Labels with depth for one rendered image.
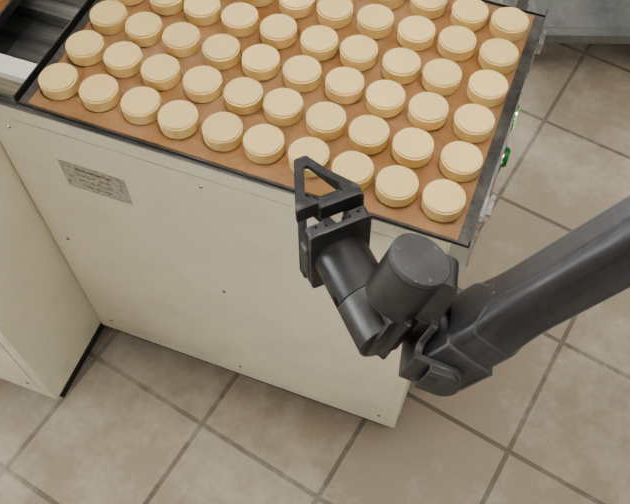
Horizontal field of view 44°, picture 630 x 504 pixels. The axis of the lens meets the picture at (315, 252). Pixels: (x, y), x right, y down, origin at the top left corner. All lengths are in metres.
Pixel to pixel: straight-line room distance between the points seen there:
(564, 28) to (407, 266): 1.69
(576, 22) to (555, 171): 0.43
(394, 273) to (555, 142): 1.59
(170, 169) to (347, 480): 0.88
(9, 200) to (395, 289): 0.82
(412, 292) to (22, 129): 0.71
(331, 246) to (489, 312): 0.17
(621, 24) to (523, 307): 1.74
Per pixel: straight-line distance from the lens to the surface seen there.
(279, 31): 1.07
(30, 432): 1.84
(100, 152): 1.13
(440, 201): 0.90
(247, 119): 0.99
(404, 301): 0.67
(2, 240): 1.36
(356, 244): 0.75
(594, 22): 2.34
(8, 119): 1.19
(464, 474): 1.74
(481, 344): 0.71
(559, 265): 0.66
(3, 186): 1.32
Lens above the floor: 1.66
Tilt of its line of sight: 60 degrees down
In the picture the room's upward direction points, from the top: straight up
